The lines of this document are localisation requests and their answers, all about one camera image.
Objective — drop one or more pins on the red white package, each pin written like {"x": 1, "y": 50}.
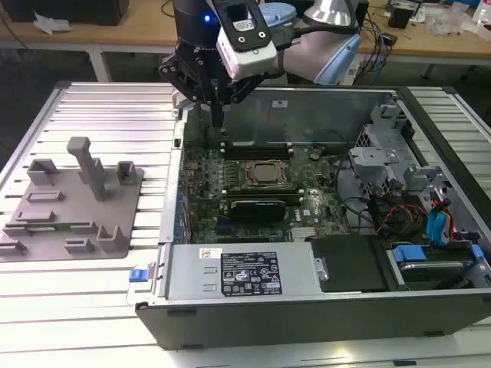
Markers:
{"x": 481, "y": 11}

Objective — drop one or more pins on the hard disk in blue carrier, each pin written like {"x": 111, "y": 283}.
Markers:
{"x": 408, "y": 255}

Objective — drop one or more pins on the green motherboard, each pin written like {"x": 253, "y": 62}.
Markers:
{"x": 326, "y": 199}

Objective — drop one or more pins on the blue case latch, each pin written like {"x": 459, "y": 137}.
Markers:
{"x": 139, "y": 276}

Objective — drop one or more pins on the open black PC case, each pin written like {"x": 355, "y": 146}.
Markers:
{"x": 268, "y": 326}

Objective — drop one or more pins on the black RAM slot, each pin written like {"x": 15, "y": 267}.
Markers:
{"x": 253, "y": 155}
{"x": 253, "y": 145}
{"x": 257, "y": 188}

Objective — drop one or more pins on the crumpled white paper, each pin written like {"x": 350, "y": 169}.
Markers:
{"x": 51, "y": 23}

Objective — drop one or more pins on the grey case hinge bracket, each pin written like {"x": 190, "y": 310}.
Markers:
{"x": 179, "y": 101}

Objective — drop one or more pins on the green RAM stick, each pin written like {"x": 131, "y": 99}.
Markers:
{"x": 57, "y": 227}

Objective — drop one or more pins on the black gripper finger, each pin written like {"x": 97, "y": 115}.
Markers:
{"x": 180, "y": 74}
{"x": 245, "y": 88}

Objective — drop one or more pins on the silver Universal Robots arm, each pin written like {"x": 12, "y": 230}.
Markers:
{"x": 303, "y": 57}

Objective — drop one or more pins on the clear plastic bags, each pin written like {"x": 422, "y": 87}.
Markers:
{"x": 449, "y": 23}

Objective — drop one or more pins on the grey parts rack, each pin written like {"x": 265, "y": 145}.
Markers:
{"x": 73, "y": 214}

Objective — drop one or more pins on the black power supply label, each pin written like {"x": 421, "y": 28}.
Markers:
{"x": 251, "y": 272}

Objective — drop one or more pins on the small flat black device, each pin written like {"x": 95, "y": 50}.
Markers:
{"x": 389, "y": 39}

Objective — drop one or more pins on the large black box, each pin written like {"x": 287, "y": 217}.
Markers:
{"x": 84, "y": 11}

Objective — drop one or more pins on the white barcode sticker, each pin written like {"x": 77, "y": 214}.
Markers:
{"x": 211, "y": 253}

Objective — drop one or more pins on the black graphics card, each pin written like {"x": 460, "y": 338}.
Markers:
{"x": 257, "y": 211}

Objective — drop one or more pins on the black computer tower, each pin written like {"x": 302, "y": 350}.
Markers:
{"x": 363, "y": 11}

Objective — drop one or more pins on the metal CPU socket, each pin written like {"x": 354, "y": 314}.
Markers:
{"x": 249, "y": 176}

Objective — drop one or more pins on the small white case sticker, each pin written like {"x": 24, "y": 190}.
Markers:
{"x": 280, "y": 103}

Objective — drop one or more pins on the silver chipset heatsink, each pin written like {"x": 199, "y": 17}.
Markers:
{"x": 305, "y": 234}

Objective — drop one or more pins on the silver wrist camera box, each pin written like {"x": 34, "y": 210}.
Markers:
{"x": 249, "y": 57}

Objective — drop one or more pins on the grey metal drive cage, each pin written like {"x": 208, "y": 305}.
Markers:
{"x": 377, "y": 155}

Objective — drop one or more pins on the small black box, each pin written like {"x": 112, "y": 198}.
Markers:
{"x": 399, "y": 17}

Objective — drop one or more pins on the round coin battery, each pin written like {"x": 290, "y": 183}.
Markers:
{"x": 315, "y": 153}

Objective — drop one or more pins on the grey power supply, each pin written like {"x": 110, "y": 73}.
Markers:
{"x": 192, "y": 276}

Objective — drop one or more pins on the CPU with metal lid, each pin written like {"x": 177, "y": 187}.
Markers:
{"x": 268, "y": 172}

